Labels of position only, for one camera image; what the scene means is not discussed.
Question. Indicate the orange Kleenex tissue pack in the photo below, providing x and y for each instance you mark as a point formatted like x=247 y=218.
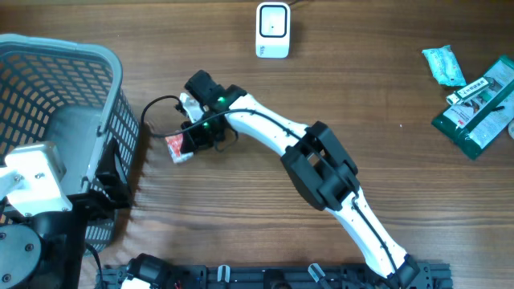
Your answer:
x=174 y=144

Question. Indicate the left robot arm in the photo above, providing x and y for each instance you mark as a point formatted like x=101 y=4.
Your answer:
x=45 y=245

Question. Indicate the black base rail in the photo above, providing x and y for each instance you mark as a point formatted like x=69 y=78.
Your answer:
x=346 y=276

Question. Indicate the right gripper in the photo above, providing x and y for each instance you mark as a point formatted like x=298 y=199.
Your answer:
x=191 y=140

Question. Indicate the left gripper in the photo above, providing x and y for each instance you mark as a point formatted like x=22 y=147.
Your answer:
x=95 y=201

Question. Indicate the green 3M gloves package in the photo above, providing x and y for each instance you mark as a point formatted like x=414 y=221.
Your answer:
x=474 y=124

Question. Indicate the green lidded jar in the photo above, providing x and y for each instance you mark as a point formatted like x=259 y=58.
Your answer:
x=511 y=129

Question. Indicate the grey plastic mesh basket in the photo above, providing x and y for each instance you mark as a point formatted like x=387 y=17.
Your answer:
x=70 y=94

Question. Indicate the green Axe Brand box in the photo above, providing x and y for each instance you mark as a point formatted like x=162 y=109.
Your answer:
x=471 y=90

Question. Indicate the light green wipes pack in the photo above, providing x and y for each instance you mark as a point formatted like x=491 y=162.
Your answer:
x=444 y=66

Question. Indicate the white barcode scanner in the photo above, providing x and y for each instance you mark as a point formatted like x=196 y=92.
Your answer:
x=272 y=30

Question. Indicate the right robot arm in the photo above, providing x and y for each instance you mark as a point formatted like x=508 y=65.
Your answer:
x=321 y=170

